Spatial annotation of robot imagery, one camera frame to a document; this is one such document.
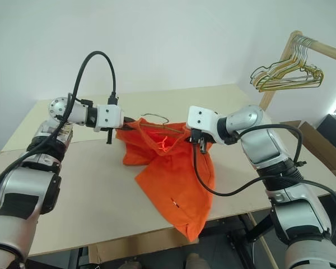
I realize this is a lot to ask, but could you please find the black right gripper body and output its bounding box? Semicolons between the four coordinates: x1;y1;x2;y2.
188;128;214;154

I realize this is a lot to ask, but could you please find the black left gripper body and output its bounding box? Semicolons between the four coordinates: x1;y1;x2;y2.
105;117;128;146

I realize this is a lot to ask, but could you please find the brown wire hanger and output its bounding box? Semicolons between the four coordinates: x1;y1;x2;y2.
139;113;187;136

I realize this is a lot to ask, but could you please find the orange cloth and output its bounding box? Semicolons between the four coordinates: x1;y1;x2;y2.
115;117;217;243

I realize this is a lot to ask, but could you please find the open brown cardboard box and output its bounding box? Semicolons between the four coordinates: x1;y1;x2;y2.
279;120;336;179

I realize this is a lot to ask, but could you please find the thin light wooden slat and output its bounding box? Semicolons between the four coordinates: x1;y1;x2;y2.
248;212;278;269

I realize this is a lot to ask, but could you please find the black case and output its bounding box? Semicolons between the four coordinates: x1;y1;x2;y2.
316;112;336;146

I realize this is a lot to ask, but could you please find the wooden clothes rack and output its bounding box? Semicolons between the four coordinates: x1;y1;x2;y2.
259;30;336;109

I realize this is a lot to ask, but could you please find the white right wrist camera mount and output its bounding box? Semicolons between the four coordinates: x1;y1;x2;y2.
185;105;222;144

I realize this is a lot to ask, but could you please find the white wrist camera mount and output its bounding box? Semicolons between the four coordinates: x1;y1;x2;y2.
93;104;125;133
185;105;222;144

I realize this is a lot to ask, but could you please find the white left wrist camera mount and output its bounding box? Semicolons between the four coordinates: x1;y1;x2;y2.
93;104;125;133

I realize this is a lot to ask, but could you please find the long black right arm cable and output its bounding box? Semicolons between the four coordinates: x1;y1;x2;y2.
193;143;336;236

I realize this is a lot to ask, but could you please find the green wire hanger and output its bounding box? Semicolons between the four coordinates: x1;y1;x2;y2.
249;38;321;91

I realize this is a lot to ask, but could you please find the short black right wrist cable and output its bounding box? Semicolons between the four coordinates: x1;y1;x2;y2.
229;124;305;168

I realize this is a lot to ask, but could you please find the black metal table frame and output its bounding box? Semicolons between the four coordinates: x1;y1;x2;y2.
207;212;278;245

